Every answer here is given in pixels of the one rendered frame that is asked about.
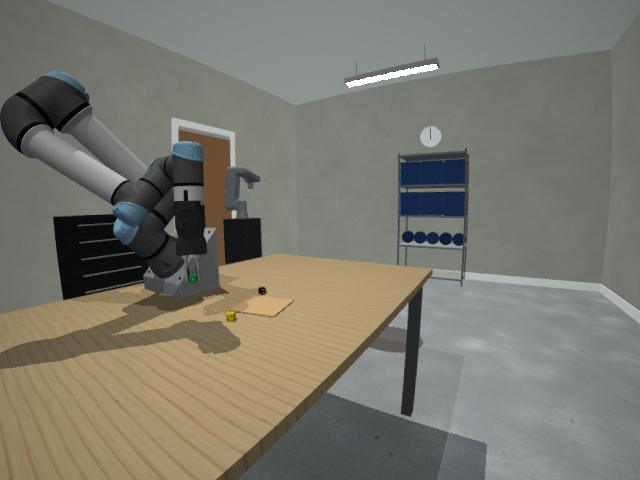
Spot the tan square mat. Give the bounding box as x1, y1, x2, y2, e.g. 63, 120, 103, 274
229, 295, 294, 318

